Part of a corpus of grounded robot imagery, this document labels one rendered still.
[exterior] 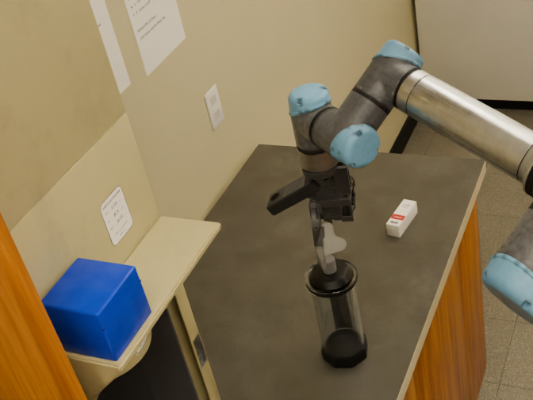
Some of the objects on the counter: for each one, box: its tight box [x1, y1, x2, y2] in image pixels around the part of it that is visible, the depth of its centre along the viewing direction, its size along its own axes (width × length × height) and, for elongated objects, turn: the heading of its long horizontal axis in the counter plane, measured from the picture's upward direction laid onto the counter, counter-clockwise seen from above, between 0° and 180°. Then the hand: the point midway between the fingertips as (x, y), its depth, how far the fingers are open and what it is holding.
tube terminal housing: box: [10, 113, 221, 400], centre depth 146 cm, size 25×32×77 cm
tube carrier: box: [305, 258, 365, 359], centre depth 179 cm, size 11×11×21 cm
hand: (324, 246), depth 169 cm, fingers open, 14 cm apart
